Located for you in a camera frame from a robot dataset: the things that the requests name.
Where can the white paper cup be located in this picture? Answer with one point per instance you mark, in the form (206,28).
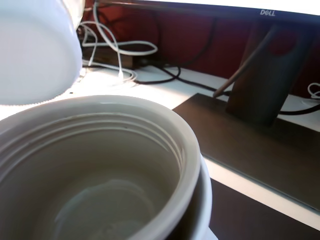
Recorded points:
(206,200)

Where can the thin brown rod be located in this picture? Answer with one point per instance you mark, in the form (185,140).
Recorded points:
(235,75)

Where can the dark mat with WOWROBO print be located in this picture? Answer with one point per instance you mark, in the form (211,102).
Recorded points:
(262,220)

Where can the Dell monitor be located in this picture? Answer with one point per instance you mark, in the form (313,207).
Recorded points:
(268,12)

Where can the dark brown box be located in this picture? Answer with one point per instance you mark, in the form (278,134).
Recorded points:
(107,60)

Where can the clear plastic water bottle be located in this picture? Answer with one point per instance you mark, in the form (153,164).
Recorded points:
(32,50)

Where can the beige ridged cup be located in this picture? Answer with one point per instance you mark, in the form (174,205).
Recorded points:
(100,175)

